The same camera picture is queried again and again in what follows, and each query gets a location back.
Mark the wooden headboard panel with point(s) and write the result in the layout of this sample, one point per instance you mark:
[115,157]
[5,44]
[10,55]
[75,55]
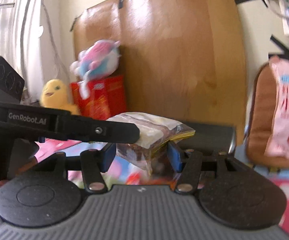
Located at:
[182,59]

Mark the yellow duck plush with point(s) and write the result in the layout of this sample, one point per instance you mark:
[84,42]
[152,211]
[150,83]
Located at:
[54,95]

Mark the red orange snack packet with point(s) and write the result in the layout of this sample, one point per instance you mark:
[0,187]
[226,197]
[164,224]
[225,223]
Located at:
[138,178]

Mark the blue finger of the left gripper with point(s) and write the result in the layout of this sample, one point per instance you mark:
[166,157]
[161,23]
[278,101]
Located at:
[41,139]
[33,123]

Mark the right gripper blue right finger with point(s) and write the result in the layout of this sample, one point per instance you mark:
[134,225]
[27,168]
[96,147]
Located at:
[188,165]

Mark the brown seat cushion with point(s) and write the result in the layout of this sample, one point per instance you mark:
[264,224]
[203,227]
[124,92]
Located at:
[260,120]

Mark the black sheep print box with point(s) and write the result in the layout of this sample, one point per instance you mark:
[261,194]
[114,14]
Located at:
[210,138]

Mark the pink blue unicorn plush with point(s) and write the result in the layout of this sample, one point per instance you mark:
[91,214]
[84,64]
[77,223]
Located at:
[99,61]

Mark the white curtain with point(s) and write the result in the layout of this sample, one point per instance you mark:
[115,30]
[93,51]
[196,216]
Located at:
[30,42]

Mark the clear bag of wafers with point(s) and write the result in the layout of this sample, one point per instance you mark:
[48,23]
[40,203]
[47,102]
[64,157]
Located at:
[155,133]

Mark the red gift bag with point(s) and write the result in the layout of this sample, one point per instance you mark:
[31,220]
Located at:
[106,98]

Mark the pink fried dough snack bag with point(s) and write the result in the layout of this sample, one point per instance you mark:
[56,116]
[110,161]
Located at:
[278,143]

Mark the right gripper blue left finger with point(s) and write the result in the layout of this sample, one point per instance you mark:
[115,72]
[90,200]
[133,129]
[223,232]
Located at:
[93,164]

